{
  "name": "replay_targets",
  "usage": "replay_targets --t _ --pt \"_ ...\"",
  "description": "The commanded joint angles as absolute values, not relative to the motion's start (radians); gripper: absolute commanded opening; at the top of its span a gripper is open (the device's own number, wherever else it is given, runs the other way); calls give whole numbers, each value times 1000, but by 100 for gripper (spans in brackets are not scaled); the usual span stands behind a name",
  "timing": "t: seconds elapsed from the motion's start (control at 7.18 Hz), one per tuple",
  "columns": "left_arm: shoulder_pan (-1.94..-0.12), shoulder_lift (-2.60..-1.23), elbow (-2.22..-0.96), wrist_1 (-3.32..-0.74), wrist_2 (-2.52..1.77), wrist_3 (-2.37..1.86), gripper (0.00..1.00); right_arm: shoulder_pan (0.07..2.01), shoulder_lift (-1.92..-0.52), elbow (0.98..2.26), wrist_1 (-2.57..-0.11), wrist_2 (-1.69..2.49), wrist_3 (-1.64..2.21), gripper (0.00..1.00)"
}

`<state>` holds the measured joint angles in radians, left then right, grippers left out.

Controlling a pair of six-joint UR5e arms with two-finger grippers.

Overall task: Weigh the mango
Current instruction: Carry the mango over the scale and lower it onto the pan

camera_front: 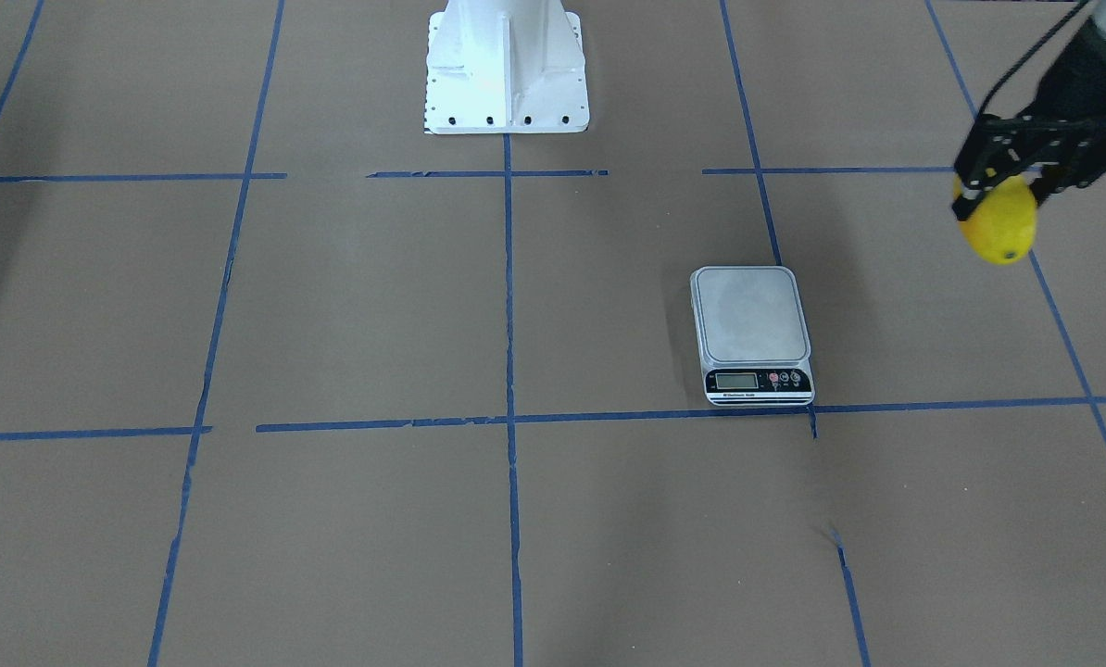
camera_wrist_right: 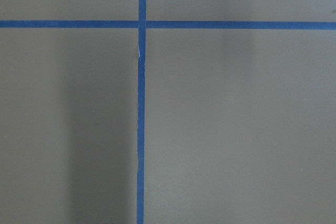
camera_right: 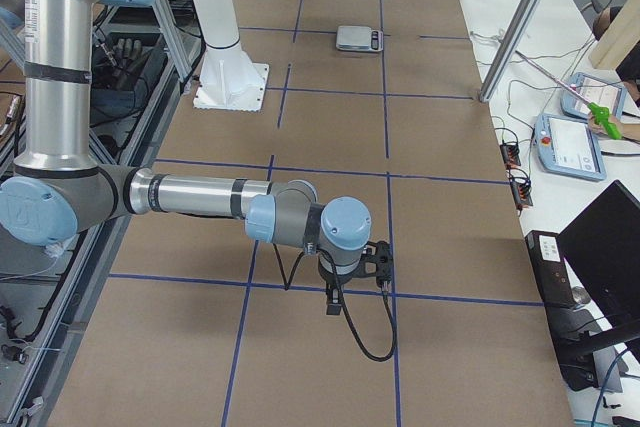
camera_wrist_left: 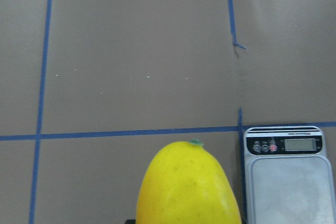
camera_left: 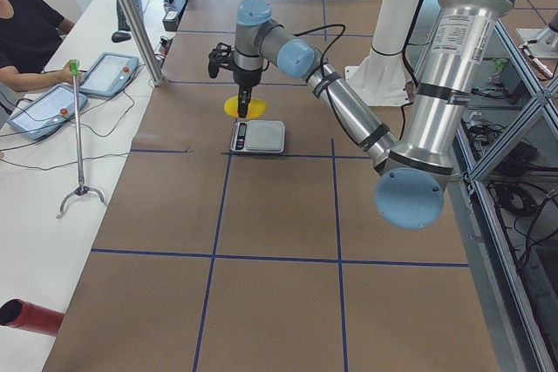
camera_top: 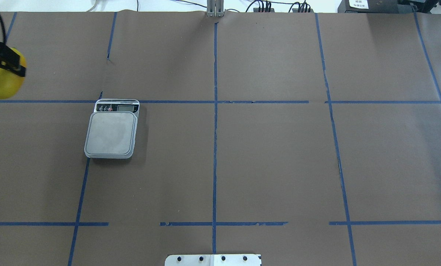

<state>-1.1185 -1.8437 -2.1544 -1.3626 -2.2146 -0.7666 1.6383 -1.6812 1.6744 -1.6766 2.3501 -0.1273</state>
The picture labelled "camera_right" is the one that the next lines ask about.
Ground silver digital kitchen scale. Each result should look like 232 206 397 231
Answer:
336 25 384 53

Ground near teach pendant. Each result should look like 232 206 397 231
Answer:
534 113 607 182

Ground green handled grabber stick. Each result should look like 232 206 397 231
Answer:
515 50 618 136

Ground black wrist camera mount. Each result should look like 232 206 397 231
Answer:
361 240 394 293

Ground black monitor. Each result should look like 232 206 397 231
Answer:
555 179 640 333

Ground teach pendant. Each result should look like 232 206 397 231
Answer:
534 113 607 182
560 72 628 119

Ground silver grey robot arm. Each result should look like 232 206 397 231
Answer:
1 0 371 315

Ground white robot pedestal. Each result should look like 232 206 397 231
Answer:
193 0 269 112

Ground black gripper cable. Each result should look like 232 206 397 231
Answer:
273 242 398 362

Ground orange black connector strip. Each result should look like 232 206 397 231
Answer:
494 127 533 213

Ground brown cardboard table cover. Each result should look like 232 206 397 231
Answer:
49 0 573 426

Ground aluminium frame post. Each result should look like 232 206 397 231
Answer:
479 0 541 103

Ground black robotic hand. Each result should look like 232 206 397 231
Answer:
99 38 163 94

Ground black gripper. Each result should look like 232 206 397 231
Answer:
318 251 370 316

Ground far teach pendant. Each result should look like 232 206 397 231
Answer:
560 72 628 119

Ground black computer box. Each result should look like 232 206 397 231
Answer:
525 230 622 392

